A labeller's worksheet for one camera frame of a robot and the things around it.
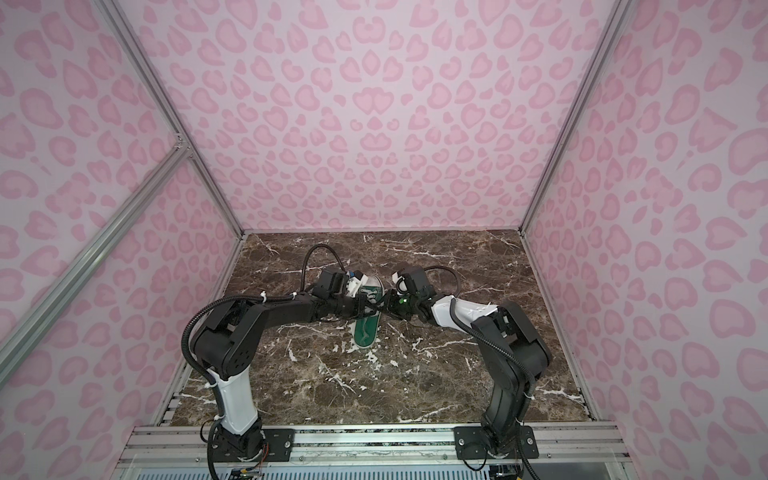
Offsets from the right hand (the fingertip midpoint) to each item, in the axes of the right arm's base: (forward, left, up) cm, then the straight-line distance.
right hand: (378, 305), depth 88 cm
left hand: (+1, -1, -3) cm, 3 cm away
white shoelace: (+3, +2, -3) cm, 5 cm away
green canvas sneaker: (-5, +4, -6) cm, 8 cm away
